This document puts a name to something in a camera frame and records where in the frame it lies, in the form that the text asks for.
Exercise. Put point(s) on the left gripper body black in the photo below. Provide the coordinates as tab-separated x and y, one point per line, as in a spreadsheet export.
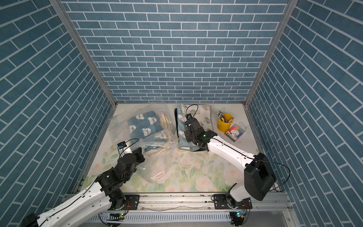
138	159

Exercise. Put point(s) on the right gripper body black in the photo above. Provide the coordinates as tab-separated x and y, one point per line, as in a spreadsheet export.
189	138

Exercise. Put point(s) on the light blue bear blanket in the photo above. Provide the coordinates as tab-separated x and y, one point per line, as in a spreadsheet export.
181	128

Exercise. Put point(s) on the navy blue star blanket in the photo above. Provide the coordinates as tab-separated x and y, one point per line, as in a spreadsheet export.
201	112

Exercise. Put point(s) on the clear plastic vacuum bag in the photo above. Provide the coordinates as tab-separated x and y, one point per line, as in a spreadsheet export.
158	161

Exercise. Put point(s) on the cream bear print blanket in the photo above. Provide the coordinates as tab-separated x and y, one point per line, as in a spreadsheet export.
201	112

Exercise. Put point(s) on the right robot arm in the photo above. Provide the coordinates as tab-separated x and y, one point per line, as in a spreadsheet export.
259	176

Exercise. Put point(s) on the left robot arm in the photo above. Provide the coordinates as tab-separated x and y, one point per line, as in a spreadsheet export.
104	193

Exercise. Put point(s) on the dark teal bear blanket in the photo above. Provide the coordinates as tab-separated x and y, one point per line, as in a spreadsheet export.
148	128

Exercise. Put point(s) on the yellow metal pen bucket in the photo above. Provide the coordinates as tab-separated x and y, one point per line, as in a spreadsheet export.
224	124

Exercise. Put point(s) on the pens in bucket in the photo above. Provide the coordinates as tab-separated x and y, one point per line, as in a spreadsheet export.
221	116

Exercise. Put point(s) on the clear box of stationery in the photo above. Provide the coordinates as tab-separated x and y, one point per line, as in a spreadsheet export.
240	127

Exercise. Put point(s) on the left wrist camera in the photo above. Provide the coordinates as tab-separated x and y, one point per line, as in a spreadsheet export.
123	146

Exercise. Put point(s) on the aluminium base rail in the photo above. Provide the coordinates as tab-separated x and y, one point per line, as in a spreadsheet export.
185	202

